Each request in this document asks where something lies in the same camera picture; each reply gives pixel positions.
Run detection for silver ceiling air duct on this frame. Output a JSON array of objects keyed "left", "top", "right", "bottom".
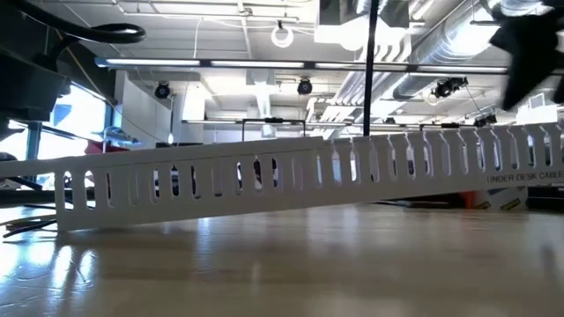
[{"left": 334, "top": 0, "right": 512, "bottom": 120}]

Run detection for white hanging ring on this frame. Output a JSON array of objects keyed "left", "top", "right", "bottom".
[{"left": 270, "top": 24, "right": 295, "bottom": 48}]

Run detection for white box yellow black marks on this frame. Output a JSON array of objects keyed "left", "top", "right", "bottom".
[{"left": 474, "top": 186, "right": 530, "bottom": 212}]

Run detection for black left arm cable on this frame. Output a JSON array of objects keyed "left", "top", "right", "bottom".
[{"left": 12, "top": 0, "right": 147, "bottom": 45}]

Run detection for red storage bin rack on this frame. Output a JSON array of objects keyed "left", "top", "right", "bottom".
[{"left": 85, "top": 139, "right": 131, "bottom": 155}]

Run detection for white slotted cable raceway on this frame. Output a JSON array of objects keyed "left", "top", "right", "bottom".
[{"left": 0, "top": 122, "right": 564, "bottom": 233}]

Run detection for long ceiling light strip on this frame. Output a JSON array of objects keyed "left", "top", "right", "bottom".
[{"left": 94, "top": 56, "right": 510, "bottom": 74}]

